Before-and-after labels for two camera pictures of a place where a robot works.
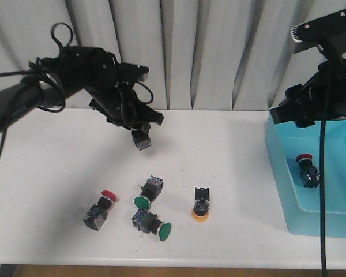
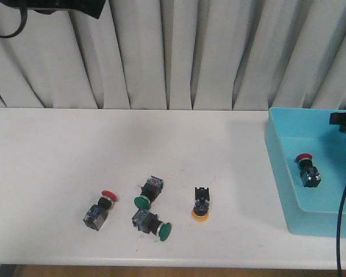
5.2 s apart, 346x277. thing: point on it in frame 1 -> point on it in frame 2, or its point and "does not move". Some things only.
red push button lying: [97, 214] does not move
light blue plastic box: [301, 205] does not move
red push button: [310, 173] does not move
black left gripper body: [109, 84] -> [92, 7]
